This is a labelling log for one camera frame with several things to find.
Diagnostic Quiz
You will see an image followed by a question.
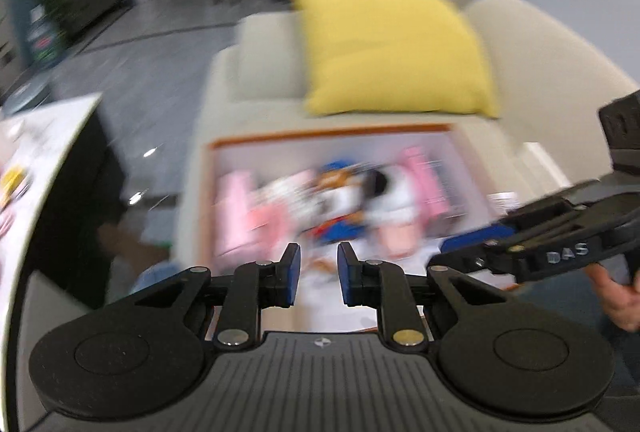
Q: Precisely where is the white plush toy black head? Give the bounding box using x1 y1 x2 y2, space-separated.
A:
361 164 420 227

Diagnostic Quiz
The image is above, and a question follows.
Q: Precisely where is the white curved box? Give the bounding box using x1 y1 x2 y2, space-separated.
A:
520 142 573 192

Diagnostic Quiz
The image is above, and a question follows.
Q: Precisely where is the blue jeans leg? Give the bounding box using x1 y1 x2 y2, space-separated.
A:
514 258 639 388

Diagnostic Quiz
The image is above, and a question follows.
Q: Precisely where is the orange storage box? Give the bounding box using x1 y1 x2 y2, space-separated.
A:
196 124 520 332

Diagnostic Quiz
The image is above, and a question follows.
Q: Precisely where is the beige sofa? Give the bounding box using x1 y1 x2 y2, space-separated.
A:
175 0 639 265

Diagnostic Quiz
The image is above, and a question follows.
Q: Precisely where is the brown bear plush toy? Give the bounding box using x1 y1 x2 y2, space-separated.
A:
300 161 366 244

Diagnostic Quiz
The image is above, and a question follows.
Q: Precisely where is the white topped side table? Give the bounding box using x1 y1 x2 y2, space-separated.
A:
1 94 126 431

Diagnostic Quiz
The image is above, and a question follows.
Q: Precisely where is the yellow cushion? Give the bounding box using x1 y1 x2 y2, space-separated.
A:
292 0 500 119

